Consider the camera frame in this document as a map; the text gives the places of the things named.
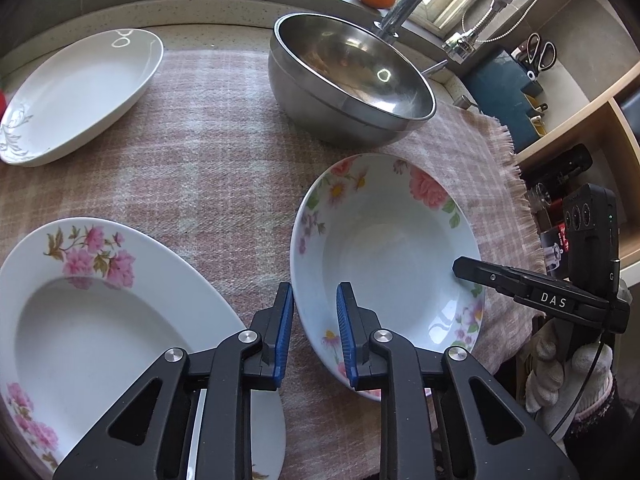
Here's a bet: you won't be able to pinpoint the red labelled small item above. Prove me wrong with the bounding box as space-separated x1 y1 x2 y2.
538 227 572 273

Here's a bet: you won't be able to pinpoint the person's right hand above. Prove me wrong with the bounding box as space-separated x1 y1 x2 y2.
524 319 615 427

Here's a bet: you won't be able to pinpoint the large stainless steel bowl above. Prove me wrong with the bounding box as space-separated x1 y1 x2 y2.
268 12 437 147

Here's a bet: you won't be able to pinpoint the white oval plate grey pattern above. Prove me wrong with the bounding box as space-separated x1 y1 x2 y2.
0 28 165 168

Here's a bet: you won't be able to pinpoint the black handled scissors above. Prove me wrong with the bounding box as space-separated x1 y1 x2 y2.
520 32 559 73

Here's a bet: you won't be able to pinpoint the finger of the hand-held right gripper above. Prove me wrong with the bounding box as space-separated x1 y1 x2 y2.
452 256 532 304

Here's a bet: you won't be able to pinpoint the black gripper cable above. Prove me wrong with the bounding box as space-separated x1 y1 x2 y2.
547 330 613 438

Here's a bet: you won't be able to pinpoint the floral bowl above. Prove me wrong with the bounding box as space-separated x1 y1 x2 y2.
0 217 287 480

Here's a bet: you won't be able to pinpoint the pink checked cloth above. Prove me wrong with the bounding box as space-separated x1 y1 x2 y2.
0 49 547 480

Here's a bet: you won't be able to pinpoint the deep plate rose rim print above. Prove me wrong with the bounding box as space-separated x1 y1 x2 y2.
289 153 486 402

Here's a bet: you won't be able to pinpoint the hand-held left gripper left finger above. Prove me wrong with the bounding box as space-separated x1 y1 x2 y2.
52 281 296 480

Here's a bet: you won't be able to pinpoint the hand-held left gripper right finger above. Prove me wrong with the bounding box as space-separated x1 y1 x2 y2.
335 281 581 480

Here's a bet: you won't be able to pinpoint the beige shelf unit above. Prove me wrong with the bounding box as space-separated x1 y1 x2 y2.
514 0 640 221

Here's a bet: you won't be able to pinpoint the chrome kitchen faucet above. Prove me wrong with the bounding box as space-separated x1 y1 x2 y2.
374 0 522 79

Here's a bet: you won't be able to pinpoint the person's right forearm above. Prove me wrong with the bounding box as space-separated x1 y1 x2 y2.
564 380 640 480

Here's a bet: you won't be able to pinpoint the dark blue cutting board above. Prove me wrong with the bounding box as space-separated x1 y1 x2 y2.
462 49 547 154

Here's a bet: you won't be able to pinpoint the chrome pull-out sprayer hose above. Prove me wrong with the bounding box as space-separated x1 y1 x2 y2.
442 0 524 64

